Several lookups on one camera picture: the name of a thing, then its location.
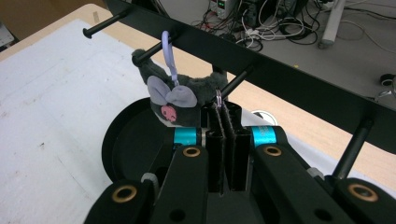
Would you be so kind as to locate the black caster wheel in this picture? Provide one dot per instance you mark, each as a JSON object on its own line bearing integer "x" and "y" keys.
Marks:
{"x": 388, "y": 80}

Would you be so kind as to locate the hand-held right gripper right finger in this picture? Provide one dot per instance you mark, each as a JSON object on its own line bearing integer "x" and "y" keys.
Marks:
{"x": 239, "y": 155}

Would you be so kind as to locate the white desk leg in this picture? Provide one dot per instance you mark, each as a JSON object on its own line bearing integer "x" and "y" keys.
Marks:
{"x": 331, "y": 23}

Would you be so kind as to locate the strip of brown tape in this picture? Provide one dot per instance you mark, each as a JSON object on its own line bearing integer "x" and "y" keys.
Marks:
{"x": 96, "y": 17}

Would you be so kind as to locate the white bench power supply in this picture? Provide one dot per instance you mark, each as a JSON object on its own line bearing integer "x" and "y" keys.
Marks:
{"x": 222, "y": 7}

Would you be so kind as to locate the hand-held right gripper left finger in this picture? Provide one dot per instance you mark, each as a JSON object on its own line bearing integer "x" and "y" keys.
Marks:
{"x": 214, "y": 149}

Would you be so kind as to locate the black peg stand with tray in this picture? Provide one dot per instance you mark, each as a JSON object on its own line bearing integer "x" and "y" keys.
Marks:
{"x": 280, "y": 77}

